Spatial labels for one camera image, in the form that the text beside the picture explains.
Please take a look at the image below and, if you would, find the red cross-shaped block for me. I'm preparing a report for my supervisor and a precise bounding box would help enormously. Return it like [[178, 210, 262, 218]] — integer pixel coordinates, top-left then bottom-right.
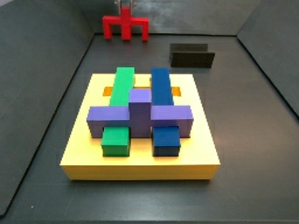
[[101, 7, 150, 41]]

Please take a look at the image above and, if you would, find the green long block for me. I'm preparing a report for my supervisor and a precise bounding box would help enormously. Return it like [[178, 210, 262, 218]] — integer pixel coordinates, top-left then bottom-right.
[[100, 67, 135, 157]]

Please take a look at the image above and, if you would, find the yellow base board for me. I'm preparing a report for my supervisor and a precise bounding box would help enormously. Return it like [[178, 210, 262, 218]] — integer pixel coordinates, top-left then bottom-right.
[[60, 73, 220, 180]]

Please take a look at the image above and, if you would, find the blue long block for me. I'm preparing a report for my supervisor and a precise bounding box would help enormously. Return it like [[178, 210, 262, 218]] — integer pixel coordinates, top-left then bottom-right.
[[151, 68, 182, 157]]

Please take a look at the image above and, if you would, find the purple cross-shaped block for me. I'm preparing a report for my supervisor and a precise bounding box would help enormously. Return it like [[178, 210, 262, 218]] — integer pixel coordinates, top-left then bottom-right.
[[87, 88, 194, 138]]

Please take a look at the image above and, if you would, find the black foam holder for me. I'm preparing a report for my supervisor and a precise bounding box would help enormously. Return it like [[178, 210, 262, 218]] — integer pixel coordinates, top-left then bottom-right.
[[170, 43, 215, 68]]

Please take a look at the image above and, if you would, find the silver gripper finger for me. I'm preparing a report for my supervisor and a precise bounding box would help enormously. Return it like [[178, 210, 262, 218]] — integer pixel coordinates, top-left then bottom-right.
[[115, 0, 122, 8], [130, 0, 136, 8]]

